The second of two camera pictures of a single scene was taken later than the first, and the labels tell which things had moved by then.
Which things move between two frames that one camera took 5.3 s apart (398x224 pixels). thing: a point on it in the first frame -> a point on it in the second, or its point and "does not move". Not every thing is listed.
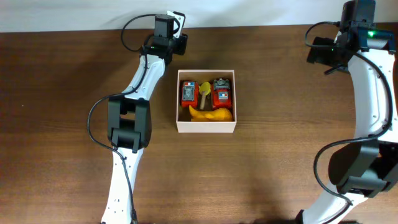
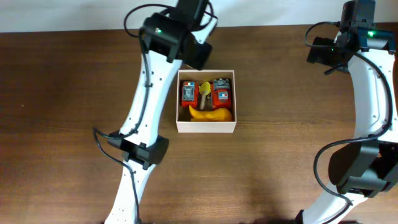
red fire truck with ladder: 189,90 does not move
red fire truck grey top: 221,94 does not move
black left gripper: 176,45 -> 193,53
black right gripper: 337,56 does not move
